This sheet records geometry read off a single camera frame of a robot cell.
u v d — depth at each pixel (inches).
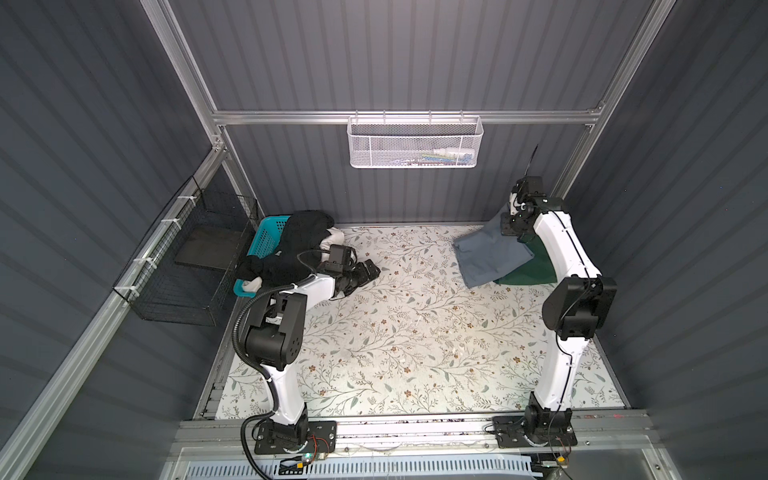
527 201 26.9
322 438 28.6
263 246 47.0
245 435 26.8
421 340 35.7
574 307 22.6
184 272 29.1
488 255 37.9
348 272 32.6
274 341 20.0
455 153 35.7
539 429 26.5
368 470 30.3
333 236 39.9
